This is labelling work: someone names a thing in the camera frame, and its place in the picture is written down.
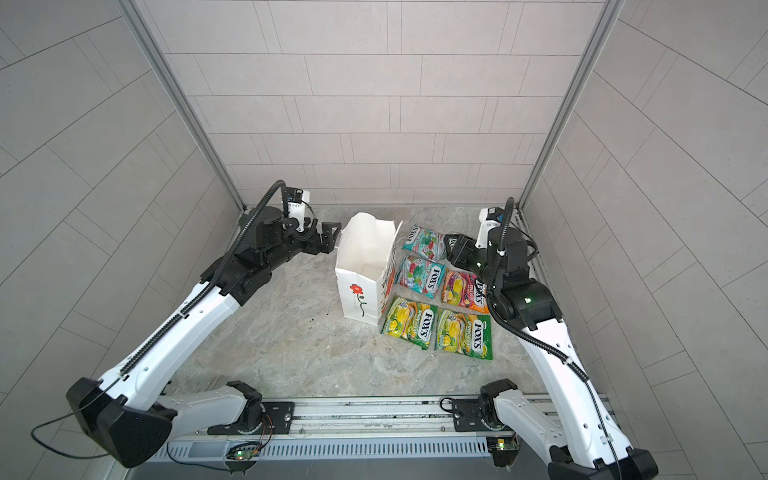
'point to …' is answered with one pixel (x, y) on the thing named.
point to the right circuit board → (504, 449)
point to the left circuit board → (245, 454)
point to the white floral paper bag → (365, 265)
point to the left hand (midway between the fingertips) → (332, 218)
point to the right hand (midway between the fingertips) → (449, 239)
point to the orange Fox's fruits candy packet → (465, 290)
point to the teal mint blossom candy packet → (426, 243)
